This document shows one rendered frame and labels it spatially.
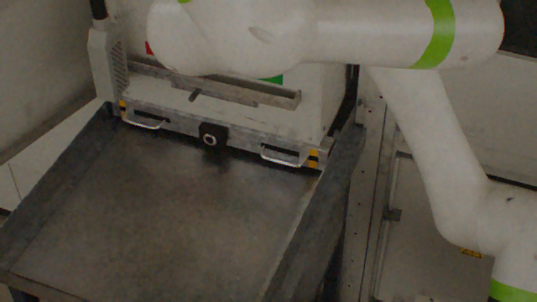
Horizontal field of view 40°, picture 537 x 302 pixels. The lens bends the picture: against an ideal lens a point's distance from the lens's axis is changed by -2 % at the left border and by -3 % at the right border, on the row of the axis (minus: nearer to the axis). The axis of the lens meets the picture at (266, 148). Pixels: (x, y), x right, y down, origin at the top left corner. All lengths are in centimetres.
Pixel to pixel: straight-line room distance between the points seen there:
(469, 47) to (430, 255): 107
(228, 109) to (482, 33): 76
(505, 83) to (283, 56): 98
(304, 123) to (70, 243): 55
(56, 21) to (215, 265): 69
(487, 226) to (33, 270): 89
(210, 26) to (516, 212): 74
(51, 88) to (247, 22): 123
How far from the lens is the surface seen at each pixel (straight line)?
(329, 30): 88
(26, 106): 182
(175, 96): 170
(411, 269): 209
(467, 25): 102
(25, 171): 257
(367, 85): 172
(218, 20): 67
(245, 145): 169
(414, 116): 124
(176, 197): 164
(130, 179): 169
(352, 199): 197
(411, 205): 191
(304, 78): 152
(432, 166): 130
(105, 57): 157
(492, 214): 131
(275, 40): 67
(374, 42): 92
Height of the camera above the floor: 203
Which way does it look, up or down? 43 degrees down
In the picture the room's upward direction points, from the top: straight up
